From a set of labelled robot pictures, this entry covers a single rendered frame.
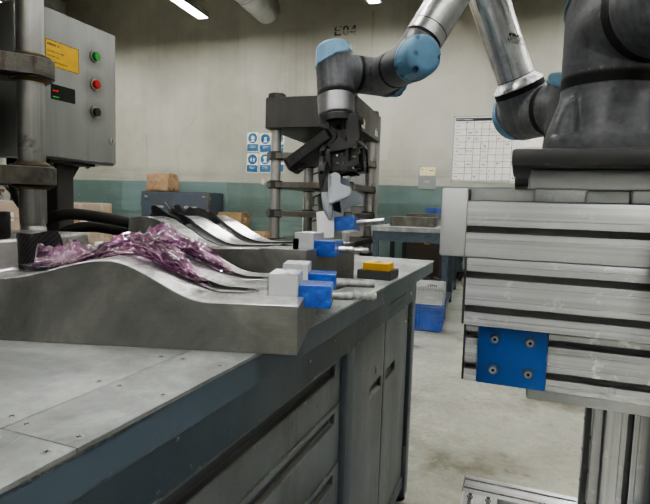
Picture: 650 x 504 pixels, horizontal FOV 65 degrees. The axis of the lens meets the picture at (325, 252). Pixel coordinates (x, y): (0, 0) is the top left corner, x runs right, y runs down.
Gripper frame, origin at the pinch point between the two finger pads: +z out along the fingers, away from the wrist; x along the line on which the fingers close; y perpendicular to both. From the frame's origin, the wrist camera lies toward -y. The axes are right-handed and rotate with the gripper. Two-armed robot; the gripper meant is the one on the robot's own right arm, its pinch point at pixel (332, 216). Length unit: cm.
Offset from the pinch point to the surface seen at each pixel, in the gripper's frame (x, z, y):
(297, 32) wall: 574, -379, -253
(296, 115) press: 345, -161, -159
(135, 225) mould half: -18.1, 0.6, -33.5
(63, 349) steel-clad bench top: -53, 20, -12
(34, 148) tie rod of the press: -11, -22, -69
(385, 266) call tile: 18.7, 9.7, 5.4
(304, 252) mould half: -17.2, 8.5, 1.1
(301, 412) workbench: -15.5, 35.1, -1.5
